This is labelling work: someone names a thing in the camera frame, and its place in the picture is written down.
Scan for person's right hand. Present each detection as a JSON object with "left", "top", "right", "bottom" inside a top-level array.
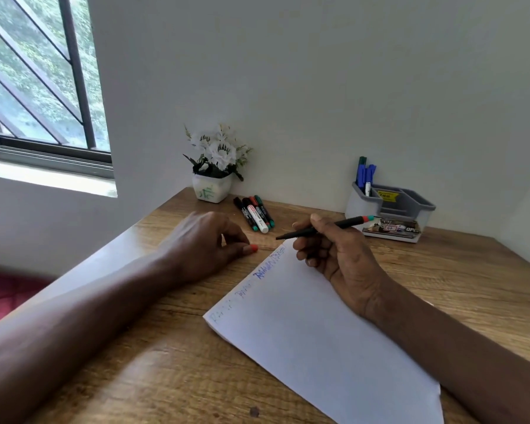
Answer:
[{"left": 291, "top": 213, "right": 392, "bottom": 323}]

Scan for person's left hand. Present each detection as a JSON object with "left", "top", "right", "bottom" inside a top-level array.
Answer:
[{"left": 157, "top": 210, "right": 259, "bottom": 290}]

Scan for thin red-capped marker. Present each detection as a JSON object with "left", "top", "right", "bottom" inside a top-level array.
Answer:
[{"left": 275, "top": 215, "right": 375, "bottom": 241}]

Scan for pile of colored markers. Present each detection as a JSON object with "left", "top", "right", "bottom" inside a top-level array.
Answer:
[{"left": 233, "top": 194, "right": 276, "bottom": 234}]

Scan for white paper sheet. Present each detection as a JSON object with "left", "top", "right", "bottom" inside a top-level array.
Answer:
[{"left": 203, "top": 238, "right": 445, "bottom": 424}]

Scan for person's left forearm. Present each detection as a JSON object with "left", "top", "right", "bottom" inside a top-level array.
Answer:
[{"left": 0, "top": 253, "right": 177, "bottom": 424}]

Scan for person's right forearm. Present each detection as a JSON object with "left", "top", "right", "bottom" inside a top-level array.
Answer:
[{"left": 366, "top": 277, "right": 530, "bottom": 424}]

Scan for potted white artificial flowers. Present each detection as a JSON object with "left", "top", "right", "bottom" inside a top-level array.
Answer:
[{"left": 183, "top": 123, "right": 253, "bottom": 204}]

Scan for gray desk organizer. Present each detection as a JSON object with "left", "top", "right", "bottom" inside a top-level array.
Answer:
[{"left": 344, "top": 180, "right": 437, "bottom": 244}]

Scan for red quilted mattress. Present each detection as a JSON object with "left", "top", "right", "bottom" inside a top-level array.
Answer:
[{"left": 0, "top": 269, "right": 49, "bottom": 330}]

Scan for barred window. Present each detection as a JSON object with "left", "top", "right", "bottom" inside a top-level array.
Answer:
[{"left": 0, "top": 0, "right": 115, "bottom": 178}]

